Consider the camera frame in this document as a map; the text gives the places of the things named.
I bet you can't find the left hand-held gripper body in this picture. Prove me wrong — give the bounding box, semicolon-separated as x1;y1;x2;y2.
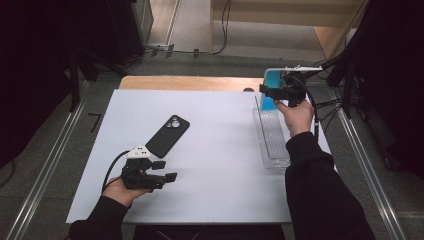
120;145;168;193

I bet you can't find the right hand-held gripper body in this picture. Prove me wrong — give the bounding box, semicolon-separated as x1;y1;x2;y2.
274;65;324;109

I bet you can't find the pastel gradient phone case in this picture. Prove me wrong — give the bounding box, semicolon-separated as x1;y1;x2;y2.
260;67;288;112

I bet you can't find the clear plastic slotted rack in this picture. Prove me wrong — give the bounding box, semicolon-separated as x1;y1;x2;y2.
251;94;295;172

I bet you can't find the person's left hand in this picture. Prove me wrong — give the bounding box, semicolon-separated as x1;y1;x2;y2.
101;176;152;209

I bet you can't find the person's right hand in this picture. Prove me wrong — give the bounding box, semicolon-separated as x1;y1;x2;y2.
273;98;315;139

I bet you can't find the black phone case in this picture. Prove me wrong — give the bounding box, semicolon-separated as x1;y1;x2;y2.
144;114;191;159

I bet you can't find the black metal stand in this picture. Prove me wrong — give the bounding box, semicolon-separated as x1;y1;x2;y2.
67;49;129;113
304;49;356;119

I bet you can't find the light wooden shelf unit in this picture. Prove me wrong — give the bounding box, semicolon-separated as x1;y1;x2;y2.
209;0;368;62

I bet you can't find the black curtain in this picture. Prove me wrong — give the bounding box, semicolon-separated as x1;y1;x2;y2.
0;0;83;169
346;0;424;179

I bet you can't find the black cabinet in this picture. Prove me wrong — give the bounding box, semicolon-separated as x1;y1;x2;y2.
108;0;155;65

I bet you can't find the left hand-held gripper black cable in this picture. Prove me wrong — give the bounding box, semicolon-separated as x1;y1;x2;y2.
101;150;131;194

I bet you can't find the hand-held gripper black cable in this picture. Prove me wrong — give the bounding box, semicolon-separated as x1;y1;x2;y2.
101;150;131;194
299;77;322;143

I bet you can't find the right hand-held gripper black cable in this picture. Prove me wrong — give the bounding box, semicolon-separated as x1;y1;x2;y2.
299;77;322;143

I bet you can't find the bundle of black cables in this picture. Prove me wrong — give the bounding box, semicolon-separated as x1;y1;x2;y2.
314;98;346;135

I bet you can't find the black hanging cable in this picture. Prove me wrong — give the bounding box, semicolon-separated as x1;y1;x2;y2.
211;0;233;56

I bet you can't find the metal floor rail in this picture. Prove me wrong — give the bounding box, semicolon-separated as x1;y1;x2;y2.
5;80;89;240
328;87;408;240

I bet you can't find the black floor cable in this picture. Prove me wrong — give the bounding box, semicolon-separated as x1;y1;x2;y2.
143;45;214;57

